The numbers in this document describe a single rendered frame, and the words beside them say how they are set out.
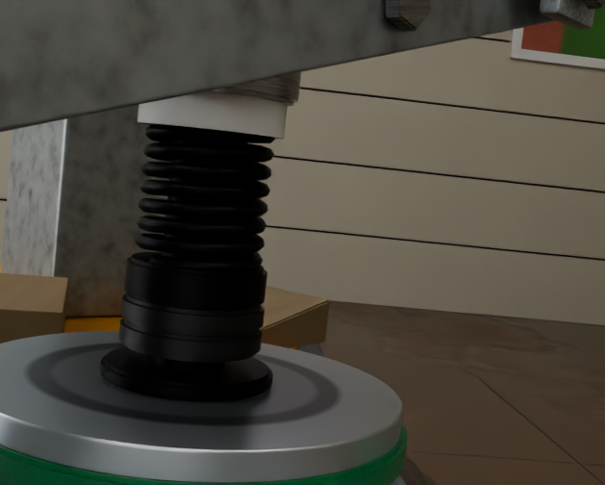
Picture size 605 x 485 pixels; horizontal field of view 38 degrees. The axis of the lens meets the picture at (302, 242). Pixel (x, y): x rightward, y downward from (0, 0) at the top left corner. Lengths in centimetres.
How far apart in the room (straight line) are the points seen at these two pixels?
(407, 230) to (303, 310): 553
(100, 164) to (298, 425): 68
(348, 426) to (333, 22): 18
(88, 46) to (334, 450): 18
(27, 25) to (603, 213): 673
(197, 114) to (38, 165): 69
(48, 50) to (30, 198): 81
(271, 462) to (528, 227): 643
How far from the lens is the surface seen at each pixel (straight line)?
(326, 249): 641
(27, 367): 45
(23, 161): 113
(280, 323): 95
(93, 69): 31
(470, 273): 666
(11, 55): 29
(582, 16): 56
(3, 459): 37
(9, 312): 81
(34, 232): 108
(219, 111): 40
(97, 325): 101
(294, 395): 43
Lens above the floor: 98
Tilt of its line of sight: 5 degrees down
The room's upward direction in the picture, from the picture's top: 6 degrees clockwise
